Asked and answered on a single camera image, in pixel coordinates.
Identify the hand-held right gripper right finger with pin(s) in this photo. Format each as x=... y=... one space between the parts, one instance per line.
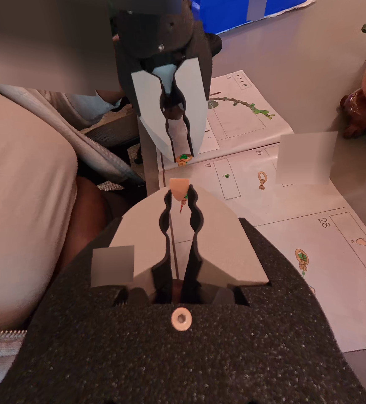
x=224 y=246

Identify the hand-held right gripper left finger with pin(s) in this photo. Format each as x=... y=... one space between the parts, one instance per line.
x=145 y=233

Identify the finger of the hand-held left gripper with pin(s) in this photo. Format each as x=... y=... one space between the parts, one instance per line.
x=190 y=104
x=148 y=107

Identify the tan petal toy brick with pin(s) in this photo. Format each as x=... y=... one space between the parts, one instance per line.
x=179 y=189

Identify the toy brick instruction booklet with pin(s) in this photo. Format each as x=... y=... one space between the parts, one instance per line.
x=265 y=202

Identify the person's leg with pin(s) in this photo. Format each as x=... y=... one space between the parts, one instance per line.
x=85 y=221

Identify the blue storage box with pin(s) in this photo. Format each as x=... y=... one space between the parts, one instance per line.
x=227 y=15

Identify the person's grey zip jacket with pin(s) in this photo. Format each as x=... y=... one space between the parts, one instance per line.
x=85 y=148

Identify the person's beige shirt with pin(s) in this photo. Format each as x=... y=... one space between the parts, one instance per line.
x=22 y=205

